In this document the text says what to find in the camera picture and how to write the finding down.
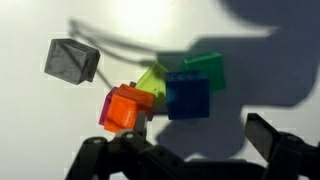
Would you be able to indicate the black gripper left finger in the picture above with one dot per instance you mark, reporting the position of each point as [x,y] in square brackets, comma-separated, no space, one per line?
[110,160]

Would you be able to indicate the yellow-green block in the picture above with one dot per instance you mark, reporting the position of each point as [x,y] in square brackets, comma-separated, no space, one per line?
[152,83]

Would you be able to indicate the orange block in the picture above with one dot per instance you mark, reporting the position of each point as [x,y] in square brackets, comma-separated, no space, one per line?
[123,110]

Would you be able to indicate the blue block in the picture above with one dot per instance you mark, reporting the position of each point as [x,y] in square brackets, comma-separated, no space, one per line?
[187,96]

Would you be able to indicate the green block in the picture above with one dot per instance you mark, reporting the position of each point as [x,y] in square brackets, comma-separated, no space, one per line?
[208,70]

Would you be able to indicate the grey block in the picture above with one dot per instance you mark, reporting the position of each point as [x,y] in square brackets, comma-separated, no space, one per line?
[68,61]

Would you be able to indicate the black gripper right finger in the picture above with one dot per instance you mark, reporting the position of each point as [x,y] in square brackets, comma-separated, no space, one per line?
[286,156]

